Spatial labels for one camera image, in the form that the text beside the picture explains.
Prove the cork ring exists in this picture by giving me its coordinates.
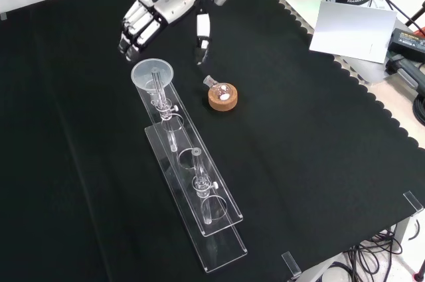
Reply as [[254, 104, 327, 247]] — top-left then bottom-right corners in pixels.
[[207, 83, 240, 113]]

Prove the clear cloth clip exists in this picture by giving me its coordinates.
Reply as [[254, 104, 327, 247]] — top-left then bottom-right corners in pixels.
[[402, 190, 425, 218], [281, 251, 302, 279]]

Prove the black power adapter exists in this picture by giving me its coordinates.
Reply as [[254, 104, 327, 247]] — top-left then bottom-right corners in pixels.
[[387, 27, 425, 63]]

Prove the clear acrylic funnel stand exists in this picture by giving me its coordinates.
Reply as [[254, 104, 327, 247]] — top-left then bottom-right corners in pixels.
[[135, 62, 249, 275]]

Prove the black floor cable bundle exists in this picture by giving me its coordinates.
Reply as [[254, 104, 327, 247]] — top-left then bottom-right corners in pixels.
[[343, 218, 425, 282]]

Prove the clear plastic funnel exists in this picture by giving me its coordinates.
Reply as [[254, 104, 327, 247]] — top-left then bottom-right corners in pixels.
[[130, 58, 175, 98]]

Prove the black bench cloth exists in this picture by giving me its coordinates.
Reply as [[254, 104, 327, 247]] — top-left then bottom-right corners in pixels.
[[0, 0, 425, 282]]

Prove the black plug block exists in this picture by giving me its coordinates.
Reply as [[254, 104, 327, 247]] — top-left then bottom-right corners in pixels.
[[386, 53, 425, 91]]

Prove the round-bottom glass flask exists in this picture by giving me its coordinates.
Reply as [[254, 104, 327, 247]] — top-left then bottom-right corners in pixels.
[[203, 74, 232, 102]]

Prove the pale white board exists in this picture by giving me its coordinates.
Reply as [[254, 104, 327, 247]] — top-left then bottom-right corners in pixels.
[[308, 0, 398, 64]]

